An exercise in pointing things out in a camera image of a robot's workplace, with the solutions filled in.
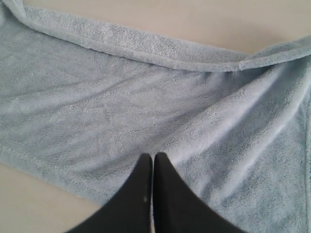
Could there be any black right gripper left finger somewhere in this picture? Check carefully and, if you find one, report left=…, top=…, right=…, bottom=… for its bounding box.
left=68, top=153, right=153, bottom=233

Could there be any light blue fleece towel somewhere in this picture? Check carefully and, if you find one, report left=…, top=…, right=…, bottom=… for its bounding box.
left=0, top=0, right=311, bottom=233

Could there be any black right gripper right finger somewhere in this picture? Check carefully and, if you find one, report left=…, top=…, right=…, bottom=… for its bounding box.
left=153, top=152, right=243, bottom=233

